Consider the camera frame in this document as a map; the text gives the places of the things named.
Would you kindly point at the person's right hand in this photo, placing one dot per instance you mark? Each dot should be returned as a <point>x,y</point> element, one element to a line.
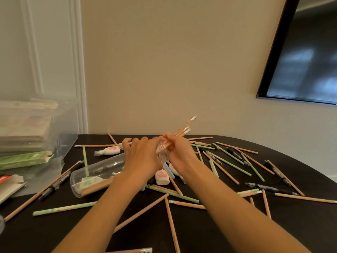
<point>181,158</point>

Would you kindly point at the person's left hand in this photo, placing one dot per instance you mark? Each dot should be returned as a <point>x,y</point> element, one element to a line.
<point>142,160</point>

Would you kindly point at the green highlighter stick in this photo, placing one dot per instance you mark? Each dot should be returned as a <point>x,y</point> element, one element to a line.
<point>213,168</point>

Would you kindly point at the bundle of wooden pencils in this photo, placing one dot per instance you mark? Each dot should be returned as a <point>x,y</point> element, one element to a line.
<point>97,186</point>
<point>189,122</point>

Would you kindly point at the clear tube of green pens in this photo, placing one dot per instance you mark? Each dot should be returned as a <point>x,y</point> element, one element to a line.
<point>105,165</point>

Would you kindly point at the cluster of pencils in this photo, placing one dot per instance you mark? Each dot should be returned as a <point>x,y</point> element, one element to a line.
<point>221,168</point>

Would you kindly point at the light green pencil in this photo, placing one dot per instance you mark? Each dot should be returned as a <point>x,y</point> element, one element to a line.
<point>63,208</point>
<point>85,160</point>
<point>248,191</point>

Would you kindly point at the clear plastic storage bin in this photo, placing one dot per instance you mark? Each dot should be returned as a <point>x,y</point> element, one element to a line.
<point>68,123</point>

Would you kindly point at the green pencil box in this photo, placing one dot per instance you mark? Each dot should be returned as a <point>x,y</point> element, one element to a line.
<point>23,160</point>

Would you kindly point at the black gold pen box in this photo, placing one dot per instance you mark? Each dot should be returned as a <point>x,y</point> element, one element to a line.
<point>10,185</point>

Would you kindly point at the person's left forearm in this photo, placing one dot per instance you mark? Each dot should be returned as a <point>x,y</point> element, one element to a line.
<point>100,221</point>

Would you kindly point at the person's right forearm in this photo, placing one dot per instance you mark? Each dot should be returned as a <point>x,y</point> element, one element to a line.
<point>237,216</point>

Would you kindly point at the round clear plastic lid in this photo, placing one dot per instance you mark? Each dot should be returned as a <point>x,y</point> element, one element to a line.
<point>1,223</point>

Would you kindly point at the black wall television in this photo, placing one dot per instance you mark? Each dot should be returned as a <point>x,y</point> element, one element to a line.
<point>302,55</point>

